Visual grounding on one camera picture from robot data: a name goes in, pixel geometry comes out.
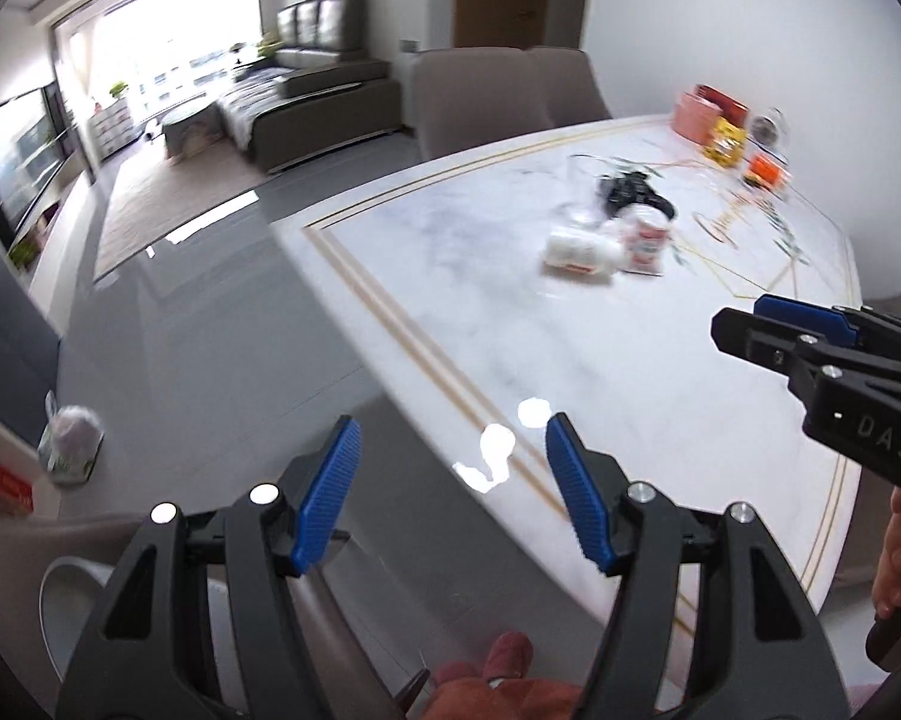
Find television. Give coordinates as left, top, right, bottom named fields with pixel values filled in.
left=0, top=86, right=76, bottom=230

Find pink box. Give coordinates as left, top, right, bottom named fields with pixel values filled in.
left=673, top=88, right=722, bottom=143

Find beige rug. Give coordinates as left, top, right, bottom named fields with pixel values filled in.
left=94, top=154, right=271, bottom=282

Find dark cabinet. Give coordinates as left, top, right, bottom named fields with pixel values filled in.
left=0, top=255, right=61, bottom=398

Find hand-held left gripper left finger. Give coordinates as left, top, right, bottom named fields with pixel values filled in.
left=54, top=414, right=363, bottom=720

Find white television console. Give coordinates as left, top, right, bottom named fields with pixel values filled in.
left=15, top=172, right=95, bottom=301

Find person's right hand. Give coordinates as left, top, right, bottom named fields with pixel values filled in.
left=872, top=487, right=901, bottom=620

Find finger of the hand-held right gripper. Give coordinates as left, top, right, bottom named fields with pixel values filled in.
left=710, top=307, right=857, bottom=391
left=754, top=295, right=901, bottom=368

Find black plastic bag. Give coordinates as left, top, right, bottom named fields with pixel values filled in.
left=596, top=169, right=678, bottom=222

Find person's left hand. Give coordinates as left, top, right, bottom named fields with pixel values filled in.
left=429, top=630, right=586, bottom=720

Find grey dining chair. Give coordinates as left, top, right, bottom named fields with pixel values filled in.
left=863, top=283, right=901, bottom=323
left=407, top=47, right=552, bottom=162
left=529, top=45, right=612, bottom=125

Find red packet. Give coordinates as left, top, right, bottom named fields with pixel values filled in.
left=694, top=82, right=752, bottom=121

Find white drawer cabinet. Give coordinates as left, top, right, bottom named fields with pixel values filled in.
left=90, top=101, right=140, bottom=162

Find clear glass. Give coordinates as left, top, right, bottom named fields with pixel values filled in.
left=566, top=154, right=609, bottom=230

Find wrapped red white yogurt cup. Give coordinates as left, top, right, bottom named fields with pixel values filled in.
left=615, top=202, right=677, bottom=275

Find round ottoman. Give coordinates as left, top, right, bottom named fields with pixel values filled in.
left=161, top=101, right=222, bottom=158

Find orange box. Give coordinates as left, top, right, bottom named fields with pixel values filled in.
left=743, top=152, right=791, bottom=192

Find white plastic bottle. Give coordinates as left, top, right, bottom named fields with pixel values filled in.
left=544, top=227, right=624, bottom=278

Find small round desk fan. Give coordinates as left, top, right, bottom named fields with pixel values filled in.
left=749, top=106, right=789, bottom=151

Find white plastic bag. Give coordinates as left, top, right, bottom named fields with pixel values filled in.
left=39, top=392, right=106, bottom=485

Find red box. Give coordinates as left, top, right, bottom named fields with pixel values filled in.
left=0, top=457, right=35, bottom=517

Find yellow packet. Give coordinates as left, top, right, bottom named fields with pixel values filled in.
left=704, top=118, right=747, bottom=168

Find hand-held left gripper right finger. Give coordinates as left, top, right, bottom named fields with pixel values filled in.
left=544, top=412, right=849, bottom=720

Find grey sofa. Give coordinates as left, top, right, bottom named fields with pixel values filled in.
left=217, top=0, right=402, bottom=173

